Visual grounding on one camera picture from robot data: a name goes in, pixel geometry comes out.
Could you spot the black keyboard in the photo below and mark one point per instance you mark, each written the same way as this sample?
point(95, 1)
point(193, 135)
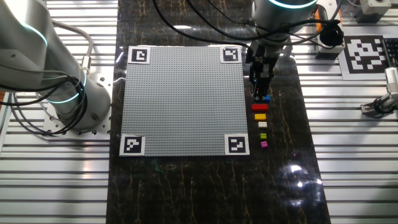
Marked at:
point(392, 51)

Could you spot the yellow Lego brick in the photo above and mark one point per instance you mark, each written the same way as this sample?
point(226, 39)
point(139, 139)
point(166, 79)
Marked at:
point(260, 117)

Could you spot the metal camera mount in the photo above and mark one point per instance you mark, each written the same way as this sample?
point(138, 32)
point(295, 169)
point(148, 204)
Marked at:
point(368, 109)

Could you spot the black marble pattern mat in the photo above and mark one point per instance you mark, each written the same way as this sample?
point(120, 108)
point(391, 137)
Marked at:
point(202, 193)

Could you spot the long blue Lego brick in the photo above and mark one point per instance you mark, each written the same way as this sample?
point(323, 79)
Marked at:
point(267, 99)

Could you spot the grey Lego baseplate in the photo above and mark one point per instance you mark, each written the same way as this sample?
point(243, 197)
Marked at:
point(183, 102)

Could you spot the white Lego brick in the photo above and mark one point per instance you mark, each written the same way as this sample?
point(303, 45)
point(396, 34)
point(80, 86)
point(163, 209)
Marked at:
point(262, 124)

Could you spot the small lime Lego brick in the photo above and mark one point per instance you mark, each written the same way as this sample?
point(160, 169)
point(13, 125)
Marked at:
point(263, 136)

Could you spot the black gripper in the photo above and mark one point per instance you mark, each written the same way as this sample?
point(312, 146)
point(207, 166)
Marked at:
point(264, 60)

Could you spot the large black white marker board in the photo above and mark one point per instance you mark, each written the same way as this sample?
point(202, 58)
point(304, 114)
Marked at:
point(363, 53)

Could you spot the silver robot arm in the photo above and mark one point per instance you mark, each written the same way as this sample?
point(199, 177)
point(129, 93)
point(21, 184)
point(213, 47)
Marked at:
point(25, 46)

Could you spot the small pink Lego brick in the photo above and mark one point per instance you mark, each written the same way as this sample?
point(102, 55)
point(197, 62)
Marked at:
point(264, 144)

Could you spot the black white marker tag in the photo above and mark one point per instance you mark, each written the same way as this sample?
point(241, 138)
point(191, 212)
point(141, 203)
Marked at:
point(237, 144)
point(132, 145)
point(139, 55)
point(231, 55)

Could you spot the long red Lego brick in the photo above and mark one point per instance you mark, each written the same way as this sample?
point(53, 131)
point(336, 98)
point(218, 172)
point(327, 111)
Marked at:
point(260, 107)

